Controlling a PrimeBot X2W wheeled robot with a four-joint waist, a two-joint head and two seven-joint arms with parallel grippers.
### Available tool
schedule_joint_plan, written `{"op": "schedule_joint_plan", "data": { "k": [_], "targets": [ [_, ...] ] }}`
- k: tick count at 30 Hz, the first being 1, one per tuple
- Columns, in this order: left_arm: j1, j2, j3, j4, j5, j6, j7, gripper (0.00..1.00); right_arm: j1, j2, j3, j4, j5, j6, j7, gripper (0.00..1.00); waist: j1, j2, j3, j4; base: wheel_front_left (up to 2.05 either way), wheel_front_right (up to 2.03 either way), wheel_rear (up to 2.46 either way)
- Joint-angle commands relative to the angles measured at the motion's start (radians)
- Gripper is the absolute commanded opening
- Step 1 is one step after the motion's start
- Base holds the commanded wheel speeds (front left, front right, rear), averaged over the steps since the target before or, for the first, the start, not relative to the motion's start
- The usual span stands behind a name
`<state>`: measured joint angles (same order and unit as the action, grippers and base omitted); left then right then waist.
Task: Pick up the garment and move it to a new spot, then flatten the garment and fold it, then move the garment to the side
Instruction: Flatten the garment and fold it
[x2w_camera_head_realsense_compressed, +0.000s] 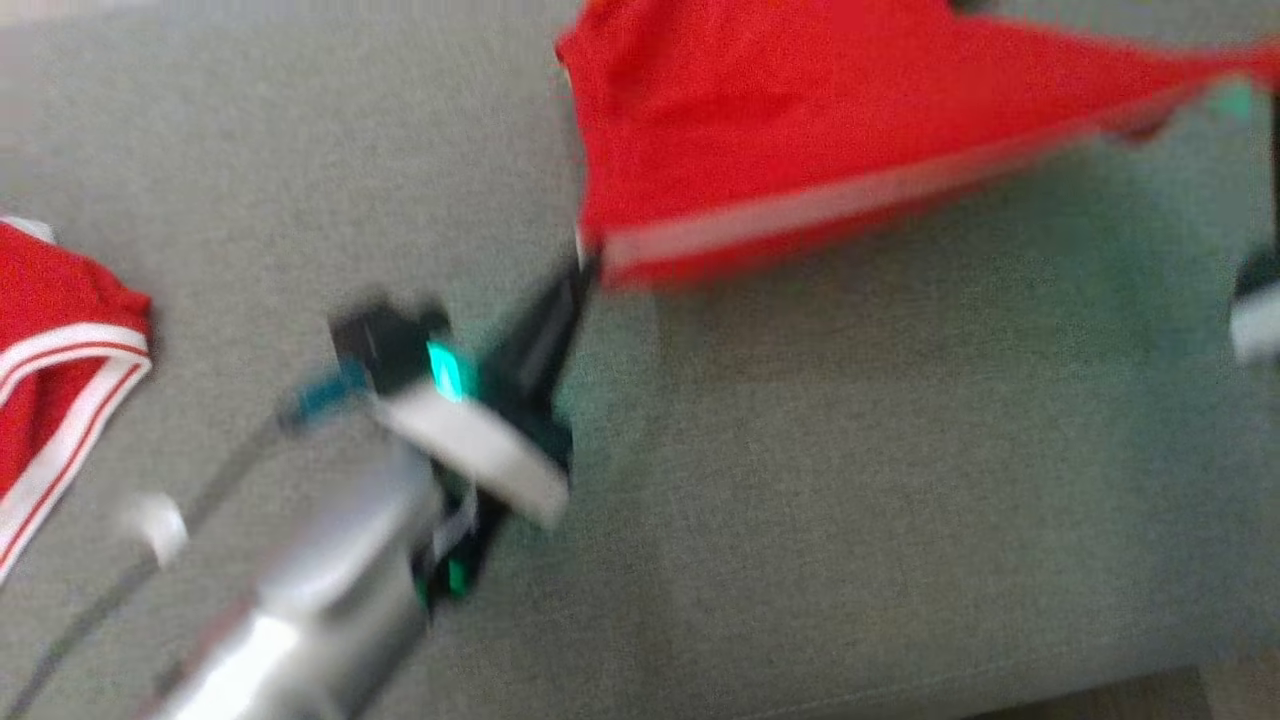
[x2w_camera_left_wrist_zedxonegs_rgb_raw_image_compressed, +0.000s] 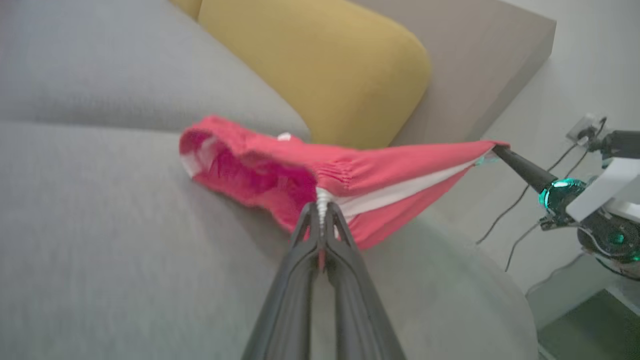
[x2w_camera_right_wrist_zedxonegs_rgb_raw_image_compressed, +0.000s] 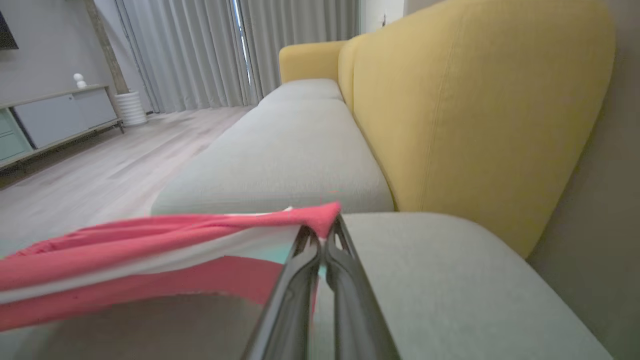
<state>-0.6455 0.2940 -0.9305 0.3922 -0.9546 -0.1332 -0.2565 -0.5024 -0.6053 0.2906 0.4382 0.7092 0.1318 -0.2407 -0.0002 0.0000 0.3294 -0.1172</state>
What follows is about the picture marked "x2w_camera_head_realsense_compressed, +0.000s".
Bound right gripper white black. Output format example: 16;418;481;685
1230;120;1280;366

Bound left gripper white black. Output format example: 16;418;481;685
330;258;601;603

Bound red garment white hem stripe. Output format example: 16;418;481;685
555;0;1280;291

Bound red jersey white sleeves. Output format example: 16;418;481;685
0;215;154;586

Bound large grey sofa seat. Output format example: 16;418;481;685
0;0;1280;720

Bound white cable clip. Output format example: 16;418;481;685
125;493;189;568

